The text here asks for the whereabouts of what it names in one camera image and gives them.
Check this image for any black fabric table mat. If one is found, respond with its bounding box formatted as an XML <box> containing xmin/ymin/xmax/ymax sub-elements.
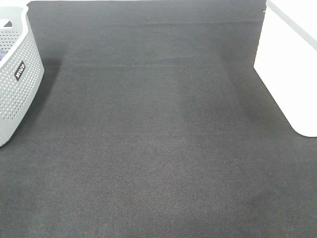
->
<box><xmin>0</xmin><ymin>0</ymin><xmax>317</xmax><ymax>238</ymax></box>

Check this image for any white plastic storage bin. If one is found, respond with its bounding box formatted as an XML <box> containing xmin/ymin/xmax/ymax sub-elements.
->
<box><xmin>254</xmin><ymin>0</ymin><xmax>317</xmax><ymax>137</ymax></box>

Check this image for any grey perforated laundry basket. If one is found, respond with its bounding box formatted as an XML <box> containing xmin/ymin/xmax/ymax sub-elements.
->
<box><xmin>0</xmin><ymin>5</ymin><xmax>44</xmax><ymax>145</ymax></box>

